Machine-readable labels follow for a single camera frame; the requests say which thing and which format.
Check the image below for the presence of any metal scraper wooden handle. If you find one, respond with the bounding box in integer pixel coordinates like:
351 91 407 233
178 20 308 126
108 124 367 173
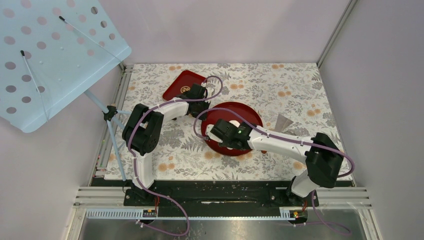
260 113 294 155

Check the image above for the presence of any white dough ball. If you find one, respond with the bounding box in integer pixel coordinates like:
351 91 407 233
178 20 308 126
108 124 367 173
229 120 240 128

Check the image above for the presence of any floral table mat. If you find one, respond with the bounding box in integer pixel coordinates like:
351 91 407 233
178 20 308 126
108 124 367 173
121 63 343 181

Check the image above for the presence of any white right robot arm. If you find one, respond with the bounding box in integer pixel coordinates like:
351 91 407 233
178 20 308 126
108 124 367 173
205 119 343 206

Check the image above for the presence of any round red tray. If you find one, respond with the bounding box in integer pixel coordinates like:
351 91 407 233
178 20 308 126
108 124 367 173
200 101 264 157

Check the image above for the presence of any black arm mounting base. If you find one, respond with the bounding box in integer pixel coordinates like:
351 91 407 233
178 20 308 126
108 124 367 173
127 180 319 207

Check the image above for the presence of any rectangular red tray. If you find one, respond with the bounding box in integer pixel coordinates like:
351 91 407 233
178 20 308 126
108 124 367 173
162 70 206 101

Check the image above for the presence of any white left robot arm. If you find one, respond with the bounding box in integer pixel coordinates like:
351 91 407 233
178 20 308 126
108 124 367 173
122 83 215 206

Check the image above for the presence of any light blue music stand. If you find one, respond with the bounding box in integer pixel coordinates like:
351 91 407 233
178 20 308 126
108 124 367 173
0 0 133 182

